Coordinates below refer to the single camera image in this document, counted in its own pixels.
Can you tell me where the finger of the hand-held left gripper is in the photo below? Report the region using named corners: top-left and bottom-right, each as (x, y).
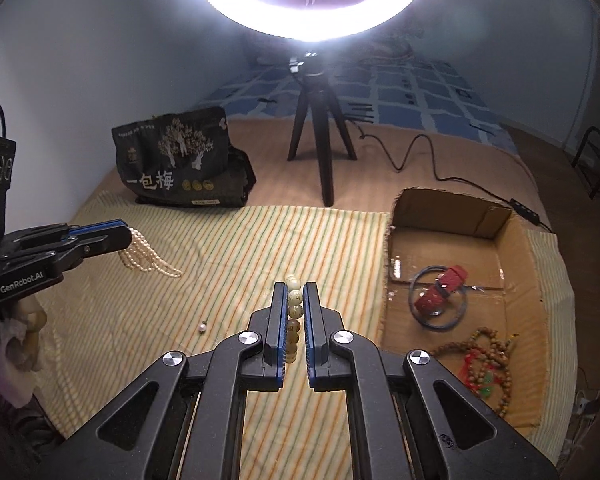
top-left (10, 230), bottom-right (134, 274)
top-left (2, 219), bottom-right (131, 257)

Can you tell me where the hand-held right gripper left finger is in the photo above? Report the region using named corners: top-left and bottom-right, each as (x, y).
top-left (45, 282), bottom-right (288, 480)

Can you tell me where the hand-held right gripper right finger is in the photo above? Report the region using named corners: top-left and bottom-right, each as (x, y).
top-left (302, 282), bottom-right (561, 480)

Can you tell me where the cream bead bracelet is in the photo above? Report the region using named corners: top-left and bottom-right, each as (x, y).
top-left (284, 275), bottom-right (304, 363)

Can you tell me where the pearl necklace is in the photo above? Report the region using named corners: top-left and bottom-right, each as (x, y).
top-left (117, 227), bottom-right (183, 278)

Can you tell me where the dark round bangle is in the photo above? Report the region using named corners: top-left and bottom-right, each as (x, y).
top-left (410, 266), bottom-right (468, 333)

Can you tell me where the red leather watch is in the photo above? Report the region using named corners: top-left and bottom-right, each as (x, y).
top-left (414, 265), bottom-right (470, 317)

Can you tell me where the brown wooden bead necklace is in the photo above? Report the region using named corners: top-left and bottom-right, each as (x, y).
top-left (430, 327), bottom-right (518, 418)

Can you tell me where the cardboard box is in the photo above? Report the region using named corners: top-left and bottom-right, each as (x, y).
top-left (377, 187), bottom-right (556, 431)

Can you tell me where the green jade pendant red cord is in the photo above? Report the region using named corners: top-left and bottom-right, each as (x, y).
top-left (457, 352), bottom-right (498, 398)

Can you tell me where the person's left hand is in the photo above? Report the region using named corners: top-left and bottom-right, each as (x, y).
top-left (0, 305), bottom-right (48, 406)

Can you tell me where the yellow striped cloth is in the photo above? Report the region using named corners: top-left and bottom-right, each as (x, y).
top-left (27, 205), bottom-right (581, 480)

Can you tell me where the black printed snack bag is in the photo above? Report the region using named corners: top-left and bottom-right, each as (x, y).
top-left (111, 106), bottom-right (257, 208)

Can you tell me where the black tripod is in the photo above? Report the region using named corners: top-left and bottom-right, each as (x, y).
top-left (286, 50), bottom-right (358, 207)

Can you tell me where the blue patterned bed sheet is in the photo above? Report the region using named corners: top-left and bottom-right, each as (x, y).
top-left (195, 40), bottom-right (513, 151)

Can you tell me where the black metal clothes rack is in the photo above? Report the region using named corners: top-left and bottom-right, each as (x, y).
top-left (571, 127), bottom-right (600, 201)

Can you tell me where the black power cable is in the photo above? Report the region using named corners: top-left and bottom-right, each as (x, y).
top-left (347, 110), bottom-right (556, 235)

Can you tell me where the white ring light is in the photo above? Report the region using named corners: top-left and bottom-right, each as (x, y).
top-left (187, 0), bottom-right (433, 43)

